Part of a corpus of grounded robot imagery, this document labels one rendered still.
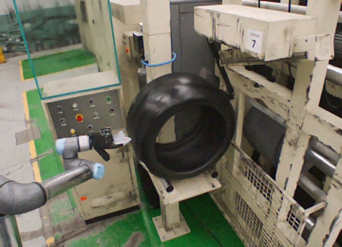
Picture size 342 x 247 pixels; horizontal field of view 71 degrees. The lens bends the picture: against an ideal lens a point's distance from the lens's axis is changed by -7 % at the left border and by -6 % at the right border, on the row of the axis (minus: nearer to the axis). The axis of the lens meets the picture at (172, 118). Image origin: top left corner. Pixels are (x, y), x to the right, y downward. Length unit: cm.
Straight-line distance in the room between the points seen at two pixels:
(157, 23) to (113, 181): 137
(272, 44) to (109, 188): 176
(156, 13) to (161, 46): 18
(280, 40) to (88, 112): 138
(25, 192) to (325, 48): 116
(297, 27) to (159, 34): 71
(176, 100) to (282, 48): 49
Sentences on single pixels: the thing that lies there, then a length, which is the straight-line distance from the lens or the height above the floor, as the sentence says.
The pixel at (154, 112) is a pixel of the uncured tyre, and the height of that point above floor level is 138.
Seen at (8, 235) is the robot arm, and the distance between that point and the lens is 117.
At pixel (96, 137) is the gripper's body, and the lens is 126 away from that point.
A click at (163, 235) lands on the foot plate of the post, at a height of 4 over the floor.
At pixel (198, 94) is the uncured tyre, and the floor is 143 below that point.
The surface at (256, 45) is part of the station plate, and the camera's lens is 101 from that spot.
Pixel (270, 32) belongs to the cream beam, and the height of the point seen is 174.
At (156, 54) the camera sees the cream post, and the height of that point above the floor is 154.
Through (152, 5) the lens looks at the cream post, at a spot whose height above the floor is 181.
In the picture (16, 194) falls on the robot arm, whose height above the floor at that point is 133.
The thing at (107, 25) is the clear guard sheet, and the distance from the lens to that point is 173.
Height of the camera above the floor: 192
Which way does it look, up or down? 29 degrees down
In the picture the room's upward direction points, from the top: 3 degrees counter-clockwise
